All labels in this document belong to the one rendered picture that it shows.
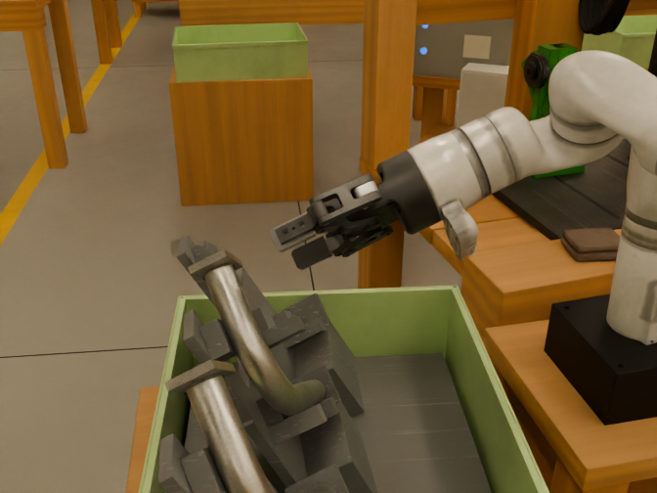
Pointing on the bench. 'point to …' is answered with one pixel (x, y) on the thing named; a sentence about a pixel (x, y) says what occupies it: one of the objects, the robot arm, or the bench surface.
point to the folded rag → (591, 244)
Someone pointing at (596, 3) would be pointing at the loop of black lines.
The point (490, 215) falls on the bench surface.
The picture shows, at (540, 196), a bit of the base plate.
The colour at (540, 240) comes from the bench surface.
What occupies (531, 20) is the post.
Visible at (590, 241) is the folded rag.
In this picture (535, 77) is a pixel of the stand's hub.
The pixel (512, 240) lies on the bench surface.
